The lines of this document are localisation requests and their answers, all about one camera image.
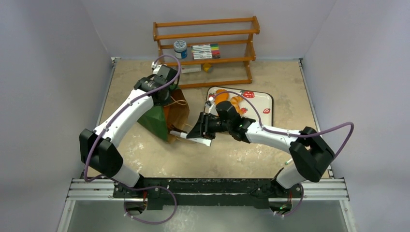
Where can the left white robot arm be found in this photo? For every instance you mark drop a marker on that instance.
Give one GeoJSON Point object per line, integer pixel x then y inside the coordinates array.
{"type": "Point", "coordinates": [98, 147]}

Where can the blue white jar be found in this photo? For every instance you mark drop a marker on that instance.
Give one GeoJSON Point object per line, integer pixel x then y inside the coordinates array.
{"type": "Point", "coordinates": [180, 49]}

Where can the wooden shelf rack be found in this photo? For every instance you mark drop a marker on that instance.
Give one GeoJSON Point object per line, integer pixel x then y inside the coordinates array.
{"type": "Point", "coordinates": [165, 41]}

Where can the yellow small cube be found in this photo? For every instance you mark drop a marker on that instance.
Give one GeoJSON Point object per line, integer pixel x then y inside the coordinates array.
{"type": "Point", "coordinates": [207, 67]}

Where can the green brown paper bag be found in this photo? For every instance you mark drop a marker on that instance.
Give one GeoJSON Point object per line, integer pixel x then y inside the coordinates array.
{"type": "Point", "coordinates": [160, 120]}

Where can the strawberry print white tray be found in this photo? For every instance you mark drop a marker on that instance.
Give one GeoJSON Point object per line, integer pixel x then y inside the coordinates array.
{"type": "Point", "coordinates": [261, 102]}

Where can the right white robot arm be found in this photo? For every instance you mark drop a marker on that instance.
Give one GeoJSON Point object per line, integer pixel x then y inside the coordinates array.
{"type": "Point", "coordinates": [310, 153]}

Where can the coloured marker set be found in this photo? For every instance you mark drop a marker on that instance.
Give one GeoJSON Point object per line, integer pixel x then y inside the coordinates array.
{"type": "Point", "coordinates": [205, 51]}

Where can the metal tongs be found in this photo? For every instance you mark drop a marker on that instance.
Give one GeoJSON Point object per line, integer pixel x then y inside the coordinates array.
{"type": "Point", "coordinates": [184, 135]}

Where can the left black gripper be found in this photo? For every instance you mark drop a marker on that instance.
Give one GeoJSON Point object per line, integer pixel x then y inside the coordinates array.
{"type": "Point", "coordinates": [166, 102]}

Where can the white small box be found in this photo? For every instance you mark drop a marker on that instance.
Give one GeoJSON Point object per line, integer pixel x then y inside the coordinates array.
{"type": "Point", "coordinates": [191, 68]}

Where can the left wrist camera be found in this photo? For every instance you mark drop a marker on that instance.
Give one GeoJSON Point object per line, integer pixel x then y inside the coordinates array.
{"type": "Point", "coordinates": [155, 67]}

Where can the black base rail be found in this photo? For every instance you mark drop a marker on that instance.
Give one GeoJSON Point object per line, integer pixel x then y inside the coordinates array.
{"type": "Point", "coordinates": [259, 193]}

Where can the fake croissant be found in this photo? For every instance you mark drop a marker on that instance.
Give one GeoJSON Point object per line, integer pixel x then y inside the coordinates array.
{"type": "Point", "coordinates": [235, 101]}

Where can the orange fake bread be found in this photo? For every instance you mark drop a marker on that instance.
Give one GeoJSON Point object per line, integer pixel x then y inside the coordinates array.
{"type": "Point", "coordinates": [220, 96]}

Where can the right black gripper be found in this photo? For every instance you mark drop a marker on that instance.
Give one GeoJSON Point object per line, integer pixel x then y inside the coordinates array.
{"type": "Point", "coordinates": [205, 126]}

